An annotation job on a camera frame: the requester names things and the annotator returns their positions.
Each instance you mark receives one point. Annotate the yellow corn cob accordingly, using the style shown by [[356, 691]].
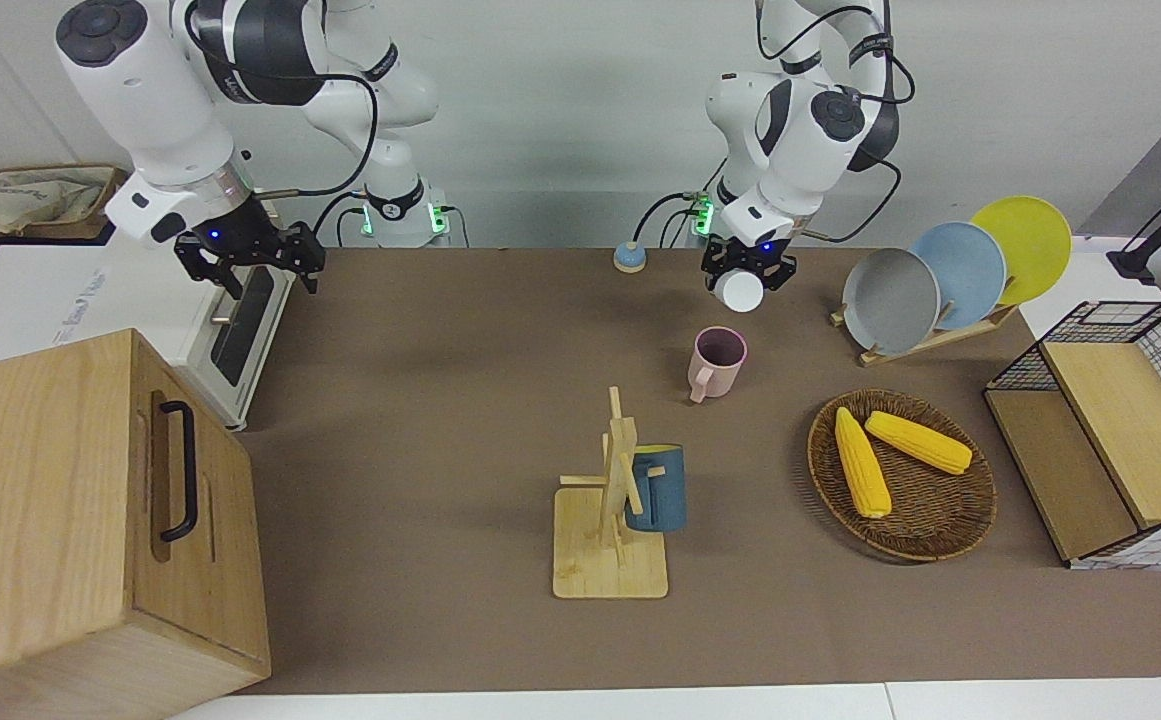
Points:
[[920, 442], [862, 465]]

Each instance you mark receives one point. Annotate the light blue plate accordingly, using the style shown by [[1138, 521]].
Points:
[[970, 270]]

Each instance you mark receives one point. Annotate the dark blue mug yellow inside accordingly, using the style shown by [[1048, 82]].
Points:
[[660, 490]]

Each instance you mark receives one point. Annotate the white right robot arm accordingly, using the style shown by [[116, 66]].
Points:
[[140, 90]]

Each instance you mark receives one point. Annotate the blue bell on wooden base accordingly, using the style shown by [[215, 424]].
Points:
[[629, 258]]

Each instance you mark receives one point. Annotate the wooden plate rack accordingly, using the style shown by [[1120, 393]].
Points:
[[940, 338]]

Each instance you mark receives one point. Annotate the yellow plate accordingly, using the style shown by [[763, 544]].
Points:
[[1035, 240]]

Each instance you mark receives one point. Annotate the white bottle with glass base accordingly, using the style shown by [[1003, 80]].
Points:
[[742, 292]]

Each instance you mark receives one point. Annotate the wooden drawer cabinet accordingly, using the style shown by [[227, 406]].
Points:
[[40, 500]]

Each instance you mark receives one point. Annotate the round brown wicker basket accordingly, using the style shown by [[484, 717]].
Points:
[[930, 510]]

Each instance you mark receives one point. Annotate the pink mug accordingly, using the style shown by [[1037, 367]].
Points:
[[720, 370]]

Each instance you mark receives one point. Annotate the brown box with paper bag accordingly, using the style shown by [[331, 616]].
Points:
[[30, 200]]

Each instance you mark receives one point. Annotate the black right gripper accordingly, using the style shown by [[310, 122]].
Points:
[[230, 235]]

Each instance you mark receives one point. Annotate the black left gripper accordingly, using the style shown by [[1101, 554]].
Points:
[[750, 255]]

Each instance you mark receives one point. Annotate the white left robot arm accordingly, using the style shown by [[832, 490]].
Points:
[[790, 150]]

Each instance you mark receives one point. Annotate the wooden mug tree stand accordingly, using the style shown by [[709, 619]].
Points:
[[610, 560]]

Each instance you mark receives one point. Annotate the grey plate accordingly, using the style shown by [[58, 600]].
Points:
[[890, 300]]

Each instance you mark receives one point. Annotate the white toaster oven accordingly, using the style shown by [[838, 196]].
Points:
[[60, 300]]

